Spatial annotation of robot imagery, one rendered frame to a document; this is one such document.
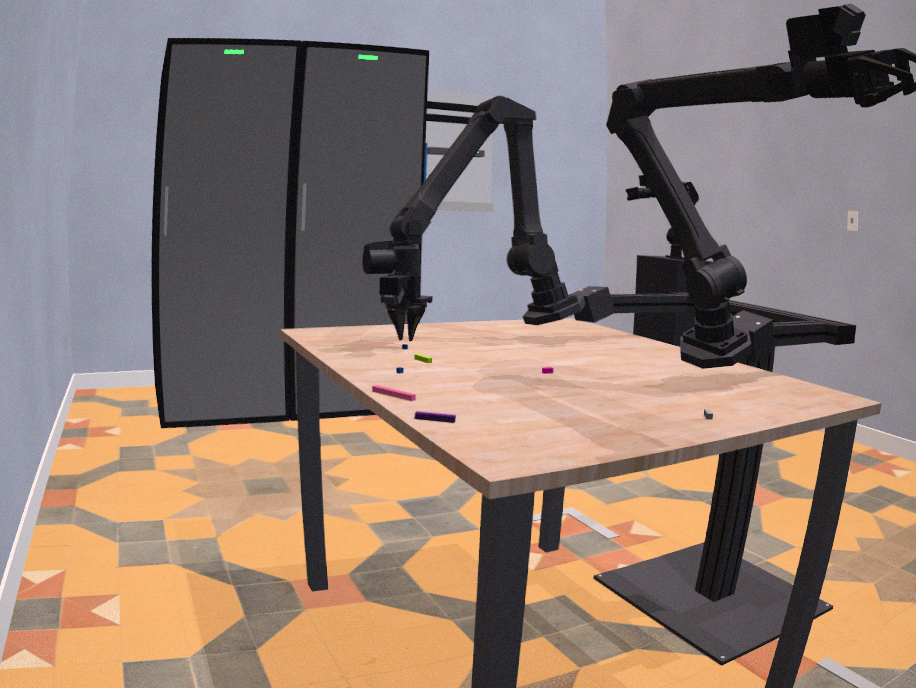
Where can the purple rod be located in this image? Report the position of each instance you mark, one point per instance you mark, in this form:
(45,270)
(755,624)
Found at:
(435,417)

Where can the pink rod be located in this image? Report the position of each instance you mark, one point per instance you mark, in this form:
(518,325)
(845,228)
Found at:
(394,393)

